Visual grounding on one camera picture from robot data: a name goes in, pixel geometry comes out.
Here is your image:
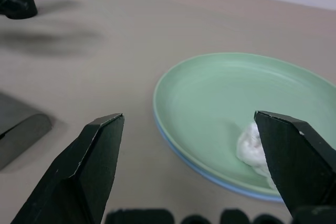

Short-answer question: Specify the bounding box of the light blue plate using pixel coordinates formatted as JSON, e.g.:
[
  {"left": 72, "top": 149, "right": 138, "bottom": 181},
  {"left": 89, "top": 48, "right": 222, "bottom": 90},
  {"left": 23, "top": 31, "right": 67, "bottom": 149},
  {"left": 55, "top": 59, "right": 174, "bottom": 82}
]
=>
[{"left": 153, "top": 113, "right": 286, "bottom": 204}]

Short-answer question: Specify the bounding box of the light green plate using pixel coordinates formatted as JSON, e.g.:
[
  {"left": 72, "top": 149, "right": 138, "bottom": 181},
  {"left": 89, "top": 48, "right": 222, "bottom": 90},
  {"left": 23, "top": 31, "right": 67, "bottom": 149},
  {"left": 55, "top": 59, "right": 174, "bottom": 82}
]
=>
[{"left": 153, "top": 52, "right": 336, "bottom": 198}]

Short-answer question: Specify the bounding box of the white crumpled tissue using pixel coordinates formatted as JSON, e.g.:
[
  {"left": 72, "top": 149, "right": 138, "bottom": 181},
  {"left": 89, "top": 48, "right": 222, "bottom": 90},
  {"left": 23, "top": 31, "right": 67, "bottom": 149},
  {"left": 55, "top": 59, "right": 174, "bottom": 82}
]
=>
[{"left": 236, "top": 122, "right": 278, "bottom": 190}]

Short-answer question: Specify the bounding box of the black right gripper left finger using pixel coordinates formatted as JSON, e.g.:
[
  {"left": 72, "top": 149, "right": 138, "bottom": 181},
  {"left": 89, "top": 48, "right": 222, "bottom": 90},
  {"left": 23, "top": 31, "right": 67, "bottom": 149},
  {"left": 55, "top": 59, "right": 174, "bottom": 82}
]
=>
[{"left": 10, "top": 113, "right": 125, "bottom": 224}]

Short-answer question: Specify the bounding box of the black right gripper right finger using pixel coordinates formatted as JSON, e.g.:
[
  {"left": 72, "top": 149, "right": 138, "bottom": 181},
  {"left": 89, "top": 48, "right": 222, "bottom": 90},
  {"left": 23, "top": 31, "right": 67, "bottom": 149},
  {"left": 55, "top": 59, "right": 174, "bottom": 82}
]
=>
[{"left": 253, "top": 110, "right": 336, "bottom": 218}]

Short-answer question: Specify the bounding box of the grey glasses case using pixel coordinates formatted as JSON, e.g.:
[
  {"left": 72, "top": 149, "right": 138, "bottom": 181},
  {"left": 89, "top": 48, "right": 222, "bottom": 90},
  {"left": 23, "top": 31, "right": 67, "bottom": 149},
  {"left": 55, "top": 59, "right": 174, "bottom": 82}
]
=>
[{"left": 0, "top": 92, "right": 55, "bottom": 171}]

